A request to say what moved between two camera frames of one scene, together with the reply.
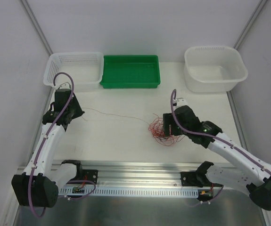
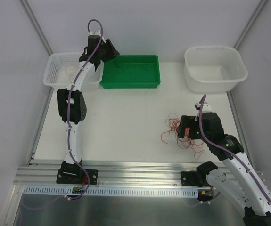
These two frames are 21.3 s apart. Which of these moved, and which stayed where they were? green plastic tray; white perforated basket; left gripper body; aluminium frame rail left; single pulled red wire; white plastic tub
Moved: single pulled red wire; left gripper body
Stayed: aluminium frame rail left; green plastic tray; white plastic tub; white perforated basket
